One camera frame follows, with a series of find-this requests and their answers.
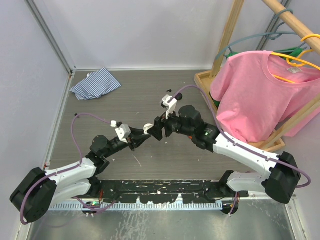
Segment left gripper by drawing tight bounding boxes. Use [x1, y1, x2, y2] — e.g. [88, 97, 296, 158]
[102, 126, 150, 158]

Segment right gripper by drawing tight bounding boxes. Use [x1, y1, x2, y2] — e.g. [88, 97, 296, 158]
[147, 105, 195, 141]

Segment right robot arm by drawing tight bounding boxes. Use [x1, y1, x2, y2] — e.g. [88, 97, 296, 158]
[143, 105, 301, 204]

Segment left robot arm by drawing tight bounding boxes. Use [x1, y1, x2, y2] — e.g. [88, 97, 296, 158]
[9, 124, 151, 225]

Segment black round charging case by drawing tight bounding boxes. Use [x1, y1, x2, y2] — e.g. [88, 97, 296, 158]
[175, 93, 183, 101]

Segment blue striped cloth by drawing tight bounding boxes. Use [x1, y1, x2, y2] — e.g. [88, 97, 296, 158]
[70, 68, 122, 101]

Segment green garment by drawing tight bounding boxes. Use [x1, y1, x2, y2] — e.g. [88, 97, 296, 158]
[212, 99, 221, 108]

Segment pink t-shirt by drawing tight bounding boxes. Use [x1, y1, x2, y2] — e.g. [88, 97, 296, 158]
[210, 51, 320, 143]

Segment wooden clothes rack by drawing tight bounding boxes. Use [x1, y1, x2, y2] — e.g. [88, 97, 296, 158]
[195, 0, 320, 152]

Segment grey-blue hanger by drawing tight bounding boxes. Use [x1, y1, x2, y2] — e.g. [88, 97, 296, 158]
[214, 8, 305, 60]

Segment yellow hanger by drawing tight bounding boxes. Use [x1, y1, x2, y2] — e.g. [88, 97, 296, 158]
[271, 33, 320, 84]

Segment green hanger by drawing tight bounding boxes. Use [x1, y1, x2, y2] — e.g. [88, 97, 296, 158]
[223, 47, 307, 59]

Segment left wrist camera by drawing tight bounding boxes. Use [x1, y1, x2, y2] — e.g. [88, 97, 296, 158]
[115, 124, 131, 144]

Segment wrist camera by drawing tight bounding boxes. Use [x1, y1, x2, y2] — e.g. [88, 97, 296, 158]
[160, 94, 178, 120]
[115, 124, 131, 144]

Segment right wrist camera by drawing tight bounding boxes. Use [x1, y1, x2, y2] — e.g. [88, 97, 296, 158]
[160, 94, 178, 120]

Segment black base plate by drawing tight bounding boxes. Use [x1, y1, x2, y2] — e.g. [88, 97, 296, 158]
[71, 179, 250, 205]

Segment aluminium frame post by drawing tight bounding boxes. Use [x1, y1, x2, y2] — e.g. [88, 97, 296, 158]
[24, 0, 75, 75]

